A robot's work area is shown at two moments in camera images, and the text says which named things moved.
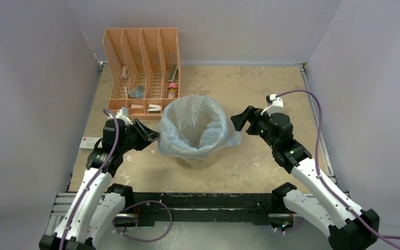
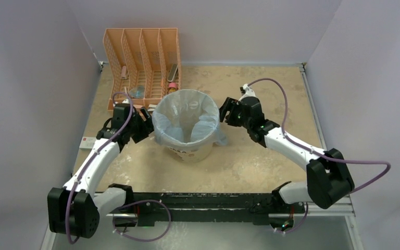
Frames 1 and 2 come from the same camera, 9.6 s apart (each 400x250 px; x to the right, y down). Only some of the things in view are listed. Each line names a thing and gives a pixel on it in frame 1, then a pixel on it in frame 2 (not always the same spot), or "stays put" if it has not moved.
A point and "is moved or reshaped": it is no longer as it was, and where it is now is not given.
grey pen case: [172, 71] stays put
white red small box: [89, 142] stays put
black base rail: [155, 210] stays put
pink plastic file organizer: [144, 69] stays put
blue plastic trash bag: [194, 127] is moved or reshaped
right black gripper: [250, 114] → [229, 105]
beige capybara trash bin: [201, 163] → [192, 156]
